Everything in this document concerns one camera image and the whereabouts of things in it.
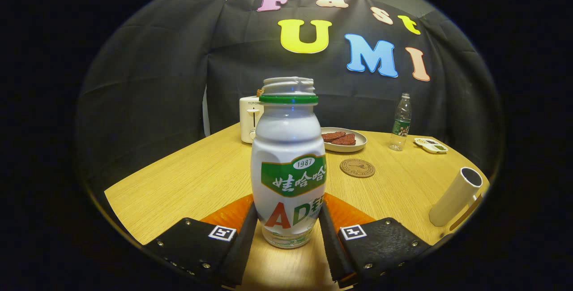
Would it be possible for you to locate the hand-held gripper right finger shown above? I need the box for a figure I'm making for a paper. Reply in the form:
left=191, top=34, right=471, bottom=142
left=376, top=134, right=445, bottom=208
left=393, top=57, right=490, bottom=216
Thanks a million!
left=318, top=193, right=432, bottom=288

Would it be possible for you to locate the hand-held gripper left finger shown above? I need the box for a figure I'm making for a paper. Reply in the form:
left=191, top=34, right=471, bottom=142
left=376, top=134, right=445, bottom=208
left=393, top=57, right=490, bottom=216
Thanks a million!
left=142, top=194, right=259, bottom=288

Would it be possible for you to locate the round brown coaster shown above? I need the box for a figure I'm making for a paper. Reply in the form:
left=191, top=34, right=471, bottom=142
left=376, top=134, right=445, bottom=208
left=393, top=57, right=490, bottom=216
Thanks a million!
left=339, top=158, right=376, bottom=178

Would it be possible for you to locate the white juice bottle green label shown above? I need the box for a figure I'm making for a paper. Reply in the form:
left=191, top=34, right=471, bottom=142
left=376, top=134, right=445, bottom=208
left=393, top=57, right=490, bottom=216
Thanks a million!
left=250, top=77, right=327, bottom=249

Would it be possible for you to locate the white cup with cork handle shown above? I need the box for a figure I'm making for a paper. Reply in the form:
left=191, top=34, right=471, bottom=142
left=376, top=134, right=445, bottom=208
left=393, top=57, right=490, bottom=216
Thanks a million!
left=429, top=167, right=484, bottom=231

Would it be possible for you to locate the clear plastic water bottle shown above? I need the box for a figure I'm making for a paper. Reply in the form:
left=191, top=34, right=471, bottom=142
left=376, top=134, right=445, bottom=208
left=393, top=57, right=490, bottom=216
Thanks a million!
left=389, top=93, right=412, bottom=151

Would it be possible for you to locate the wooden table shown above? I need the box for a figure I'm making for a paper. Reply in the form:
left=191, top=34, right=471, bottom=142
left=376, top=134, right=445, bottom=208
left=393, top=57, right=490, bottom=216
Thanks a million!
left=104, top=122, right=491, bottom=291

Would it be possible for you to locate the white plate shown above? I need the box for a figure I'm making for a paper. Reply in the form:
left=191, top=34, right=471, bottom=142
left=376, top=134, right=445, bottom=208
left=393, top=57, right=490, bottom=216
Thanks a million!
left=321, top=127, right=368, bottom=153

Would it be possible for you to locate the white toaster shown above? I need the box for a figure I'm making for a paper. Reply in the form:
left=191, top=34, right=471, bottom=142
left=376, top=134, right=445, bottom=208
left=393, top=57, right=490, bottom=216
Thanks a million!
left=239, top=96, right=265, bottom=144

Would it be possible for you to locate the small white compartment tray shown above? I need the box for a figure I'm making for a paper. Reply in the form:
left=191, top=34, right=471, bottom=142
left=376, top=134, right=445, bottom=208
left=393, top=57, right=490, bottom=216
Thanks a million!
left=414, top=137, right=449, bottom=154

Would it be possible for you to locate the black backdrop cloth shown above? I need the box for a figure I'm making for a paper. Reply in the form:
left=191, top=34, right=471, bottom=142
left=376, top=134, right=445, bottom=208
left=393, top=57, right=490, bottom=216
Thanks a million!
left=76, top=0, right=504, bottom=193

